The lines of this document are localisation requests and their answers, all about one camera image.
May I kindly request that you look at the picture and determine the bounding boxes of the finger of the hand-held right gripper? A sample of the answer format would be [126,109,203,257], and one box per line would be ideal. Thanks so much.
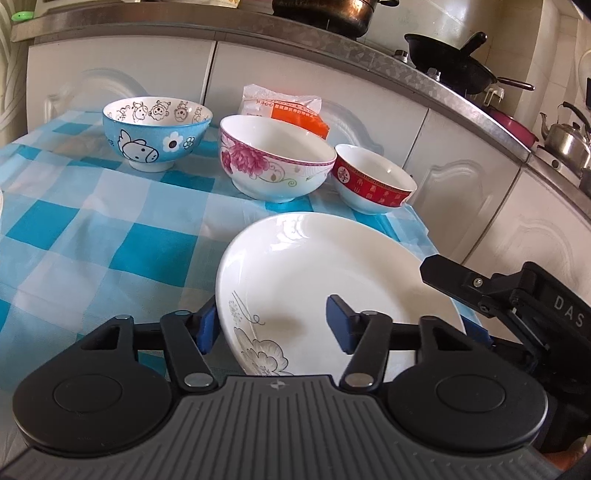
[420,255,513,319]
[463,318,532,361]

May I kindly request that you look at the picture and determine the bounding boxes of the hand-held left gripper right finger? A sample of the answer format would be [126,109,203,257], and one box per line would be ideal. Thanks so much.
[325,295,462,394]

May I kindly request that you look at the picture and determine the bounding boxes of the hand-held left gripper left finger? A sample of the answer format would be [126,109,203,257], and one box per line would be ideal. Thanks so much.
[81,300,219,395]

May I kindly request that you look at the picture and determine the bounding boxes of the white plate grey flower print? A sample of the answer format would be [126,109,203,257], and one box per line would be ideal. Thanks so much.
[215,211,466,377]

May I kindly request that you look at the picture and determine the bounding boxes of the red white bowl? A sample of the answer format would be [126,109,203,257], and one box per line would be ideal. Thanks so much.
[331,143,417,215]

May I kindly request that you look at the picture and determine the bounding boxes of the white cabinet door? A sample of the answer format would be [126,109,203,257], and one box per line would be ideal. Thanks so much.
[203,41,430,160]
[25,41,218,139]
[480,171,591,289]
[406,111,527,273]

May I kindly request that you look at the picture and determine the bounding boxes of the blue checkered tablecloth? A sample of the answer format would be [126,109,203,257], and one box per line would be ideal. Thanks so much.
[0,108,481,416]

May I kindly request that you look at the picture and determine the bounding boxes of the red pan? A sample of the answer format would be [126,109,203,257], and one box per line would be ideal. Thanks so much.
[487,107,540,149]

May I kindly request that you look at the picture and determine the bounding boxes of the steel kettle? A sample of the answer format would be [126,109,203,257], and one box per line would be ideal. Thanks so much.
[538,102,591,169]

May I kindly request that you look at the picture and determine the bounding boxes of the white bowl pink flowers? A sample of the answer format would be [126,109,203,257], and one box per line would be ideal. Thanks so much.
[218,114,338,204]

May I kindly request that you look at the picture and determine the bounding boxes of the blue cartoon bowl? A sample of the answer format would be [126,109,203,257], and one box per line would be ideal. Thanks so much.
[102,96,214,173]

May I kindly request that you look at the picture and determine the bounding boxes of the black wok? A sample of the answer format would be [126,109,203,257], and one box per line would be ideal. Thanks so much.
[404,31,536,95]

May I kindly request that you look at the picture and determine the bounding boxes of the orange white tissue packet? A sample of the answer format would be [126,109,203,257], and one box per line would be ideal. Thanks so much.
[238,84,331,141]

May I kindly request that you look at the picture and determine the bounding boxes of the grey stone countertop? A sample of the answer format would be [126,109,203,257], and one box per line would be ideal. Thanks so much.
[9,0,591,197]

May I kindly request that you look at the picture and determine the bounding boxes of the stained steel steamer pot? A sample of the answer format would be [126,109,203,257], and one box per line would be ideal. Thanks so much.
[270,0,400,38]

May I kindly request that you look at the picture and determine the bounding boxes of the frosted glass sliding door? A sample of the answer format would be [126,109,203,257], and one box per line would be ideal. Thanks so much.
[0,0,21,144]

